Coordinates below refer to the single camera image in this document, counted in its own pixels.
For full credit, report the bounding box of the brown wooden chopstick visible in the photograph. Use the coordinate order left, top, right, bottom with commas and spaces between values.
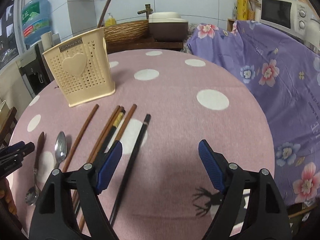
79, 103, 137, 232
87, 105, 120, 163
62, 104, 99, 172
97, 0, 111, 28
72, 106, 125, 213

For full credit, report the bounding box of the black gold-band chopstick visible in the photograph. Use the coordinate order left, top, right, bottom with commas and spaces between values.
74, 111, 126, 216

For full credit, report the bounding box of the water dispenser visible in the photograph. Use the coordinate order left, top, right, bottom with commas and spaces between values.
17, 34, 60, 98

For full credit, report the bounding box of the yellow roll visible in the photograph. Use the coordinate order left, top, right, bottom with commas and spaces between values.
236, 0, 248, 21

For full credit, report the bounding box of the window with frame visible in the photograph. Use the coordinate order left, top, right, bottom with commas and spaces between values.
1, 0, 25, 69

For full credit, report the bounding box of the blue water jug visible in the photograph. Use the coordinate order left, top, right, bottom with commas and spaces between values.
21, 0, 52, 46

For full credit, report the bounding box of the dark wooden counter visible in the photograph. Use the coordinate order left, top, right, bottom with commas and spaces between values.
107, 36, 183, 54

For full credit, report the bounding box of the bronze faucet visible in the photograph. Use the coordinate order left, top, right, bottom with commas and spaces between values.
137, 4, 153, 20

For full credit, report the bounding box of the white microwave oven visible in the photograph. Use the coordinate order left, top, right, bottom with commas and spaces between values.
259, 0, 319, 46

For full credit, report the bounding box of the pink polka dot tablecloth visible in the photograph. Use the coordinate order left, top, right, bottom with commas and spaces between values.
11, 50, 274, 239

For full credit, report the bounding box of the yellow soap bottle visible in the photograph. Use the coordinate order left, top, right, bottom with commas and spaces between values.
105, 12, 117, 28

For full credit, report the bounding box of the cream plastic utensil holder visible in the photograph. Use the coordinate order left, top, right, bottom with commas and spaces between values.
43, 28, 116, 107

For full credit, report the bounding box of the white brown rice cooker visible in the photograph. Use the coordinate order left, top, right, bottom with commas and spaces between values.
149, 12, 189, 42

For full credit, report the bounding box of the purple floral cloth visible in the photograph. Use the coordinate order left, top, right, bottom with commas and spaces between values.
187, 21, 319, 205

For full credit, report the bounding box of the woven basin sink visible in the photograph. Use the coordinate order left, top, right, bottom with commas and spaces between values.
104, 20, 149, 44

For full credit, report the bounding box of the wooden handled steel spoon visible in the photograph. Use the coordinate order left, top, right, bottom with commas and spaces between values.
25, 132, 46, 205

